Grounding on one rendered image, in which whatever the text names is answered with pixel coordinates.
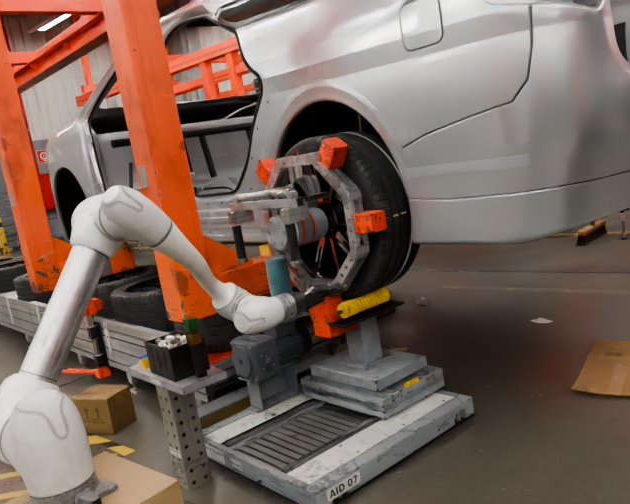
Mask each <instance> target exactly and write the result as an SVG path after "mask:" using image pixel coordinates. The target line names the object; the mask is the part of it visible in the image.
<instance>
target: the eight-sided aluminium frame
mask: <svg viewBox="0 0 630 504"><path fill-rule="evenodd" d="M318 154H319V151H318V152H312V153H307V154H303V155H297V156H288V157H282V158H279V159H276V162H275V163H274V167H273V169H272V172H271V175H270V177H269V180H268V183H267V185H266V188H265V190H269V189H274V188H279V187H284V185H285V183H286V181H287V178H288V176H289V171H288V167H289V166H293V167H296V166H297V165H310V164H312V165H313V166H314V167H315V169H316V170H317V171H318V172H319V173H320V174H321V175H322V176H323V177H324V179H325V180H326V181H327V182H328V183H329V184H330V185H331V186H332V188H333V189H334V190H335V191H336V192H337V193H338V194H339V195H340V197H341V198H342V202H343V208H344V214H345V220H346V226H347V232H348V238H349V245H350V252H349V254H348V255H347V257H346V259H345V261H344V263H343V265H342V266H341V268H340V270H339V272H338V274H337V276H336V277H335V279H320V278H312V277H310V275H309V274H308V273H307V271H306V270H305V269H304V268H303V266H302V265H299V266H291V264H290V261H291V257H290V252H289V249H288V248H286V249H282V250H278V249H276V248H275V247H273V246H272V244H271V243H270V241H269V239H268V243H269V246H268V247H269V249H270V253H271V254H272V256H280V255H284V256H285V257H287V264H288V269H289V274H290V279H291V280H292V281H293V283H294V284H295V286H296V287H297V288H298V289H299V290H300V291H303V292H304V291H305V290H307V291H308V290H309V289H310V287H309V286H310V285H319V284H326V283H327V284H328V285H329V286H331V285H334V284H337V283H340V284H341V285H342V286H343V288H344V289H343V291H342V292H344V291H346V290H348V288H349V287H350V286H351V283H352V281H353V280H354V278H355V276H356V274H357V273H358V271H359V269H360V267H361V266H362V264H363V262H364V260H365V259H366V257H368V254H369V252H370V247H369V245H370V243H369V241H368V235H367V233H356V232H355V226H354V220H353V214H357V213H360V212H364V209H363V203H362V198H363V197H362V195H361V191H360V189H359V188H358V187H357V185H355V184H354V183H353V182H352V180H351V179H350V178H349V177H348V176H347V175H346V174H345V173H344V172H343V171H342V170H341V168H340V167H338V168H333V169H327V168H326V167H325V166H324V165H323V164H321V163H320V162H319V161H318V160H317V158H318ZM279 198H280V197H273V196H269V197H264V198H261V200H271V199H279ZM262 211H263V216H264V222H265V227H266V228H267V223H268V220H269V219H270V218H271V217H273V216H277V215H279V214H280V209H279V208H273V209H262Z"/></svg>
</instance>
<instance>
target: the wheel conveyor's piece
mask: <svg viewBox="0 0 630 504"><path fill-rule="evenodd" d="M28 303H29V302H26V301H22V300H18V299H14V298H10V297H6V296H2V295H0V324H1V325H4V326H6V327H9V328H12V329H14V330H17V331H19V332H22V333H25V337H26V340H27V342H30V345H31V343H32V340H33V337H34V336H35V331H34V327H33V323H32V319H31V315H30V314H31V313H30V311H29V310H30V309H31V308H29V305H28Z"/></svg>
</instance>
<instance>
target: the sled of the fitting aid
mask: <svg viewBox="0 0 630 504"><path fill-rule="evenodd" d="M300 382H301V388H302V393H303V395H305V396H308V397H311V398H315V399H318V400H322V401H325V402H328V403H332V404H335V405H339V406H342V407H345V408H349V409H352V410H356V411H359V412H362V413H366V414H369V415H373V416H376V417H379V418H383V419H387V418H389V417H390V416H392V415H394V414H396V413H397V412H399V411H401V410H402V409H404V408H406V407H408V406H409V405H411V404H413V403H415V402H416V401H418V400H420V399H422V398H423V397H425V396H427V395H429V394H430V393H432V392H434V391H436V390H437V389H439V388H441V387H443V386H444V378H443V371H442V368H439V367H433V366H428V365H427V366H426V367H424V368H422V369H420V370H418V371H416V372H414V373H412V374H411V375H409V376H407V377H405V378H403V379H401V380H399V381H397V382H395V383H394V384H392V385H390V386H388V387H386V388H384V389H382V390H380V391H378V392H376V391H372V390H368V389H364V388H360V387H356V386H353V385H349V384H345V383H341V382H337V381H333V380H329V379H325V378H321V377H317V376H313V375H312V373H311V374H309V375H307V376H305V377H303V378H300Z"/></svg>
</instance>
